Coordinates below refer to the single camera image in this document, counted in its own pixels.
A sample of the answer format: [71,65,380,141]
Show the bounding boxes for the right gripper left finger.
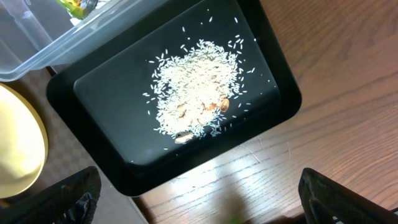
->
[1,166,101,224]

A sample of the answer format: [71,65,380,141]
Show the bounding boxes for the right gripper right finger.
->
[298,168,397,224]

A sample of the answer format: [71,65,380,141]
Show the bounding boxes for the rice food waste pile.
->
[142,15,257,144]

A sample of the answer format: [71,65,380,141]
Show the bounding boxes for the green snack wrapper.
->
[56,0,98,20]

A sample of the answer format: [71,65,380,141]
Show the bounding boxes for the yellow round plate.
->
[1,83,49,198]

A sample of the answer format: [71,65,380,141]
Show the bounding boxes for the black plastic tray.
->
[47,1,302,197]

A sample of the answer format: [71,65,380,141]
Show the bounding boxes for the clear plastic bin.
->
[1,0,164,82]

